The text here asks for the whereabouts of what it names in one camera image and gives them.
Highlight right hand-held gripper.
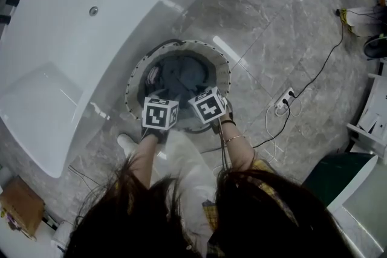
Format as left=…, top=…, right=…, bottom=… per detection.
left=187, top=86, right=234, bottom=135

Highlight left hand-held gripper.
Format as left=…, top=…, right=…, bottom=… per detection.
left=140, top=96, right=180, bottom=144

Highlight dark grey cloth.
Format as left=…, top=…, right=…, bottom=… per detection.
left=137, top=56, right=212, bottom=103

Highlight white woven basket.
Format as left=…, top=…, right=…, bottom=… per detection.
left=125, top=39, right=233, bottom=134

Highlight person's right forearm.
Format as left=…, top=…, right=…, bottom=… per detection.
left=218, top=118, right=255, bottom=173

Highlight person's left forearm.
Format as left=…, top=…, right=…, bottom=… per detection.
left=131, top=135, right=164, bottom=190

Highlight pink striped cloth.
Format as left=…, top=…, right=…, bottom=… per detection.
left=146, top=66, right=163, bottom=86

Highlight white bathtub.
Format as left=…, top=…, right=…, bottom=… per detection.
left=0, top=0, right=225, bottom=179

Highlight person's white shoe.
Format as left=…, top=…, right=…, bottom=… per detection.
left=117, top=133, right=139, bottom=156

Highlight person's white trousers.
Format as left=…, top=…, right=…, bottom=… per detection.
left=155, top=129, right=219, bottom=253

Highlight white power strip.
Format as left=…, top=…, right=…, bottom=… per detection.
left=273, top=86, right=296, bottom=110

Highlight person's yellow plaid shirt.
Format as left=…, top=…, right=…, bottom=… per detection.
left=201, top=156, right=301, bottom=258

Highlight brown cardboard box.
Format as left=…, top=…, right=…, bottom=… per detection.
left=0, top=175, right=46, bottom=241

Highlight white shelf unit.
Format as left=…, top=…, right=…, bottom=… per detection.
left=346, top=73, right=387, bottom=155

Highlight round black fan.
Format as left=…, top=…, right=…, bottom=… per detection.
left=363, top=34, right=387, bottom=60

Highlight white cabinet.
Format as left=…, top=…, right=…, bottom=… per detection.
left=326, top=155, right=387, bottom=258

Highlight thin gold bracelet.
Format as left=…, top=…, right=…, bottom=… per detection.
left=225, top=134, right=246, bottom=144

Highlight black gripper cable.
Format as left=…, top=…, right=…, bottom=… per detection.
left=218, top=122, right=232, bottom=175

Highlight white looped cable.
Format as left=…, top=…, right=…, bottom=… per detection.
left=264, top=97, right=303, bottom=163

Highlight black floor cable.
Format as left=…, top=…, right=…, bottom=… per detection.
left=200, top=101, right=291, bottom=155

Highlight long black power cable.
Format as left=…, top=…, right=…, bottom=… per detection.
left=289, top=16, right=346, bottom=100

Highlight yellow cable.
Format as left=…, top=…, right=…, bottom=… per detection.
left=339, top=8, right=354, bottom=34

